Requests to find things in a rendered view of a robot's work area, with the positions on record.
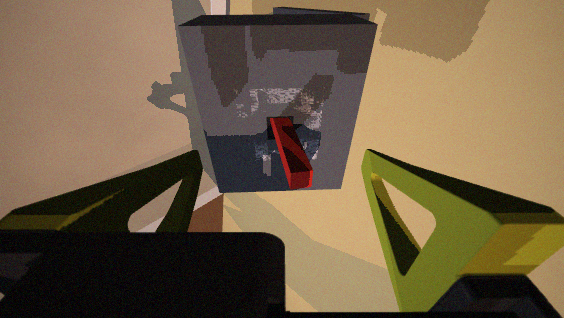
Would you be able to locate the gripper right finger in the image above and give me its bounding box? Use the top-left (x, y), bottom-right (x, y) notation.
top-left (361, 149), bottom-right (564, 312)

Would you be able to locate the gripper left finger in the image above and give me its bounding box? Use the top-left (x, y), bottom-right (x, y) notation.
top-left (0, 150), bottom-right (203, 232)

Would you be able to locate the dark red rectangular bar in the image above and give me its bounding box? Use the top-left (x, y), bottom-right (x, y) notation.
top-left (270, 118), bottom-right (313, 190)

